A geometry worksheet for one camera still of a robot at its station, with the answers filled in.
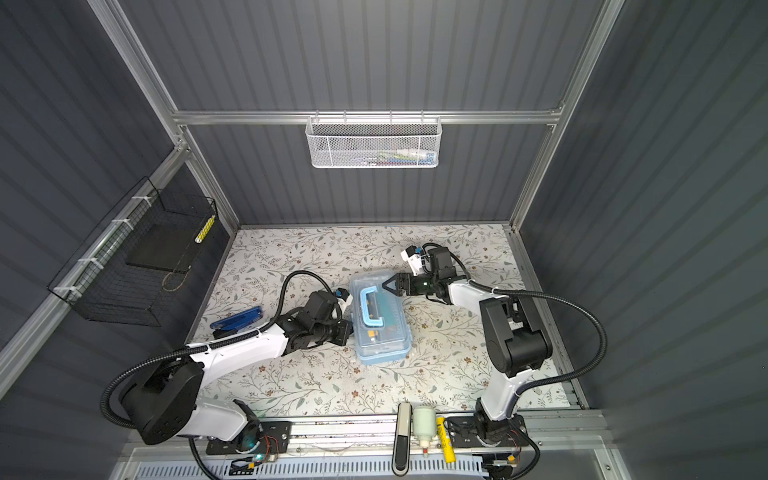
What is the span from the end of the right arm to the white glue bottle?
28 cm

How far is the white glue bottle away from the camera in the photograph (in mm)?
693

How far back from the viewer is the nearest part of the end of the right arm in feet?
2.51

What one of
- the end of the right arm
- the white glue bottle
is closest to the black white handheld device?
the white glue bottle

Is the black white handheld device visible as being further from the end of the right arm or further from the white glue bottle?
the end of the right arm

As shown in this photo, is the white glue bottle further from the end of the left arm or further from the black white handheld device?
the end of the left arm
